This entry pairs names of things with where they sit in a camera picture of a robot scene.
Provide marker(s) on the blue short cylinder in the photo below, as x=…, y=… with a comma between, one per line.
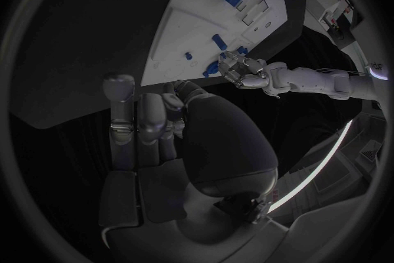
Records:
x=219, y=41

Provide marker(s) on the blue gear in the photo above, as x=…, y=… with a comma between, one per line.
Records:
x=211, y=70

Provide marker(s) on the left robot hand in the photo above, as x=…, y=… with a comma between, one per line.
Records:
x=246, y=71

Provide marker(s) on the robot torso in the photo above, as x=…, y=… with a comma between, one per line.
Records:
x=377, y=71

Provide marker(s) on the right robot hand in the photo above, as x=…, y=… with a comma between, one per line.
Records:
x=221, y=140

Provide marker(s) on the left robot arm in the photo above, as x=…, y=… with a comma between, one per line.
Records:
x=311, y=82

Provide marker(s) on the workshop desk with equipment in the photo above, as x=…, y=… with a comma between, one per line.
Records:
x=334, y=17

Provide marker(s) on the blue small peg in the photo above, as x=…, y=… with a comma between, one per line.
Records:
x=188, y=55

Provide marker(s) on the blue plug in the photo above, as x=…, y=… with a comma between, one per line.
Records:
x=242, y=49

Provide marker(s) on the white task board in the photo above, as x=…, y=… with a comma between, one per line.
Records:
x=197, y=29

